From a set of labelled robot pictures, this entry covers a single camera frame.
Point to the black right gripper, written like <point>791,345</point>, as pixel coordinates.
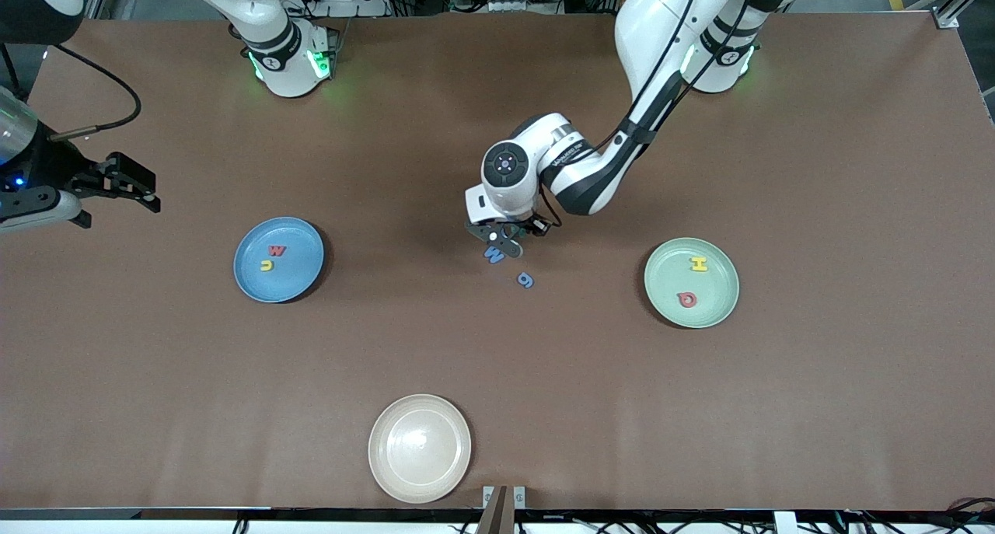
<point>53,169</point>

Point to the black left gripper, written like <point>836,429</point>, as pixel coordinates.
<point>531,225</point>

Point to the yellow foam letter H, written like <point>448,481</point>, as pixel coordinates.
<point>699,264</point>

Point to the pink foam letter Q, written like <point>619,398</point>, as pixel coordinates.
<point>687,299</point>

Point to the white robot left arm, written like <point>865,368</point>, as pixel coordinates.
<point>513,200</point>

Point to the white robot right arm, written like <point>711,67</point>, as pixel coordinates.
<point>291,75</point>

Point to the blue foam capital M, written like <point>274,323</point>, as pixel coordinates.
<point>493,256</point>

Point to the blue foam letter g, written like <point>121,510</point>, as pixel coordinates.
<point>525,280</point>

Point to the green round plate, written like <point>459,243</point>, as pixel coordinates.
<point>668,285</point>

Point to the blue round plate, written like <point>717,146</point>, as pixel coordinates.
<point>295,273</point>

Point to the small white power strip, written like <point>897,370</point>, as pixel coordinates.
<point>513,4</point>

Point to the beige round plate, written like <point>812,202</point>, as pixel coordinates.
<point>420,448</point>

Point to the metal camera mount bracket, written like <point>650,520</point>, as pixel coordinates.
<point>504,518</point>

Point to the white table frame rail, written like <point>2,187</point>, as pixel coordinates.
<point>116,528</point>

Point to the aluminium frame corner post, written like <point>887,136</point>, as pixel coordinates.
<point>944,17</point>

